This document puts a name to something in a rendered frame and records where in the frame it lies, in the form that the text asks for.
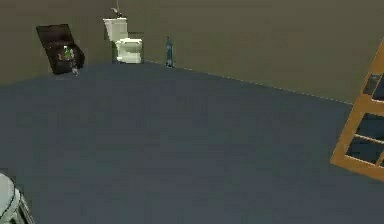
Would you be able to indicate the small grey item on toilet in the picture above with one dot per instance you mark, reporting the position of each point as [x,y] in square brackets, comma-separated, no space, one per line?
[117,12]

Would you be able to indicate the white toilet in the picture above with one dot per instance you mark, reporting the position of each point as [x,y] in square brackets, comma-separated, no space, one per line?
[128,46]

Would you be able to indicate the pale grey round stool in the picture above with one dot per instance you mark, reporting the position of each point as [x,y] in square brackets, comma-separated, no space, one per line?
[8,200]

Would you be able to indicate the green bottle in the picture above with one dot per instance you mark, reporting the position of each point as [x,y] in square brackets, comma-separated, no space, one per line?
[68,52]

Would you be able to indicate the small grey spray bottle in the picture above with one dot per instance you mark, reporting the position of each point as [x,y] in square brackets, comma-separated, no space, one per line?
[75,70]

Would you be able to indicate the orange wooden door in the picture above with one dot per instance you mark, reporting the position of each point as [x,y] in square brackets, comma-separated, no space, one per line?
[353,133]

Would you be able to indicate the dark brown shelf unit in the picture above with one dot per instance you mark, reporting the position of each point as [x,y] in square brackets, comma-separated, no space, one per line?
[55,43]

